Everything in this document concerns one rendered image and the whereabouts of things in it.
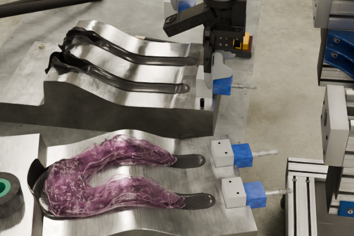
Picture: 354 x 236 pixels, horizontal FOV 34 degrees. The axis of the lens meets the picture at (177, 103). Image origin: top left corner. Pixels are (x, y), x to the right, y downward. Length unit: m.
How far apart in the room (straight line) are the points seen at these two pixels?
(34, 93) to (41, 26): 0.41
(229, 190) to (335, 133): 0.22
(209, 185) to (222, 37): 0.29
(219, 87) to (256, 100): 1.47
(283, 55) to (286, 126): 0.57
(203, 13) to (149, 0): 0.70
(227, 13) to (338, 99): 0.27
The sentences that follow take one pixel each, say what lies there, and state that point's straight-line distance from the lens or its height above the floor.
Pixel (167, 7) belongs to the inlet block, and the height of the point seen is 0.94.
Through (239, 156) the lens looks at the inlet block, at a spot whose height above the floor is 0.87.
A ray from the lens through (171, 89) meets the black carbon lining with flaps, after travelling 1.31.
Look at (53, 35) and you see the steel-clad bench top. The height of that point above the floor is 0.80.
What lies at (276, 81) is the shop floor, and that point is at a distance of 2.86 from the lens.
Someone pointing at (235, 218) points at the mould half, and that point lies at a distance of 1.07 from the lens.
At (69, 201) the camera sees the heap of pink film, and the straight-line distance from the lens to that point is 1.07.
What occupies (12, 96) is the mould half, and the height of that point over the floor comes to 0.86.
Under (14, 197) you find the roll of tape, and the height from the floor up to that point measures 0.94.
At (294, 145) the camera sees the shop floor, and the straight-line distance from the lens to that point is 2.51.
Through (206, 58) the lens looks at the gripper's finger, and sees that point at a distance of 1.18.
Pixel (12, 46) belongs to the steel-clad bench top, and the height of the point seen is 0.80.
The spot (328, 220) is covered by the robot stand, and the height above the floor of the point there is 0.21.
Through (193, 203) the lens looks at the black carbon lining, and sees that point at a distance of 1.10.
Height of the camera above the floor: 1.67
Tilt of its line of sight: 38 degrees down
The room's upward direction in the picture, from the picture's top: 2 degrees counter-clockwise
